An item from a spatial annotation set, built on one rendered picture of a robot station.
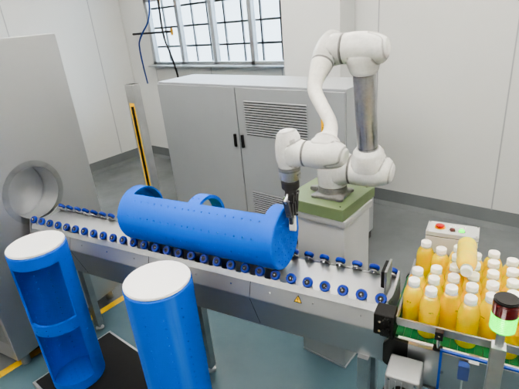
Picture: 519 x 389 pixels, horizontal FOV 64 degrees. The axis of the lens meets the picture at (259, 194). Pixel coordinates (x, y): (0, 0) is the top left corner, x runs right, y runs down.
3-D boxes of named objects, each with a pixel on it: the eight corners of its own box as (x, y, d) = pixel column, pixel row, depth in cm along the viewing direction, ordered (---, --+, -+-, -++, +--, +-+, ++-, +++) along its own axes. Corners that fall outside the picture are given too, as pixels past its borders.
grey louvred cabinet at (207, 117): (210, 193, 521) (193, 73, 464) (372, 235, 392) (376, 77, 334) (178, 210, 484) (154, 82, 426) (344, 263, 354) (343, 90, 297)
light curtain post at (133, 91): (180, 320, 305) (131, 82, 237) (186, 323, 302) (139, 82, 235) (174, 326, 300) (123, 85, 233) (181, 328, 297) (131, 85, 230)
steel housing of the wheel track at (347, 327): (76, 246, 291) (63, 202, 277) (398, 329, 191) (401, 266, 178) (40, 268, 268) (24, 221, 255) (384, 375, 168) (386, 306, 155)
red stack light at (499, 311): (491, 302, 116) (493, 291, 114) (518, 309, 113) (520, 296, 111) (490, 317, 111) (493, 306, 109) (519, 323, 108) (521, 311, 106)
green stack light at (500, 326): (489, 317, 118) (491, 303, 116) (515, 323, 115) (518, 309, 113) (488, 332, 113) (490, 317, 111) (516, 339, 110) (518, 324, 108)
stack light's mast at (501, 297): (486, 334, 120) (493, 289, 114) (511, 340, 117) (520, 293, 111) (485, 349, 115) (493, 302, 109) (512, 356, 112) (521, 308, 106)
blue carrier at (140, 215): (158, 225, 239) (151, 177, 230) (300, 253, 199) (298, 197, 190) (121, 246, 216) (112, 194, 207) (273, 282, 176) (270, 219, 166)
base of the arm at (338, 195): (318, 184, 243) (317, 176, 240) (354, 190, 231) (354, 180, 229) (303, 196, 229) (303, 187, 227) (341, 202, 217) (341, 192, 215)
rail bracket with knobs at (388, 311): (378, 320, 158) (379, 298, 154) (398, 325, 155) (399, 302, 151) (371, 337, 150) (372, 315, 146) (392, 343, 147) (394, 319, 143)
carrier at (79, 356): (49, 371, 250) (60, 403, 228) (1, 245, 215) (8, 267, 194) (97, 348, 265) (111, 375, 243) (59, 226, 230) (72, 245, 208)
